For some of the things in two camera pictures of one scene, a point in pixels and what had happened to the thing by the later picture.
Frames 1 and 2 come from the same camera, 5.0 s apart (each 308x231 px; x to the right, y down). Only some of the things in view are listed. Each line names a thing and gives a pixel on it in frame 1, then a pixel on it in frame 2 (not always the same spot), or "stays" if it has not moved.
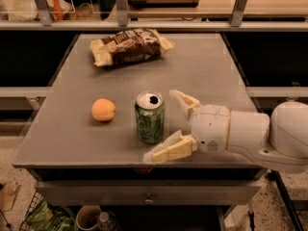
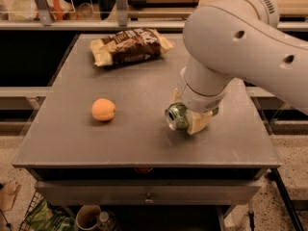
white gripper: [211, 127] to [199, 102]
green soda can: [149, 107] to [176, 115]
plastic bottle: [108, 220] stays
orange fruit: [103, 110] stays
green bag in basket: [44, 218] stays
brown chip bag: [128, 46] stays
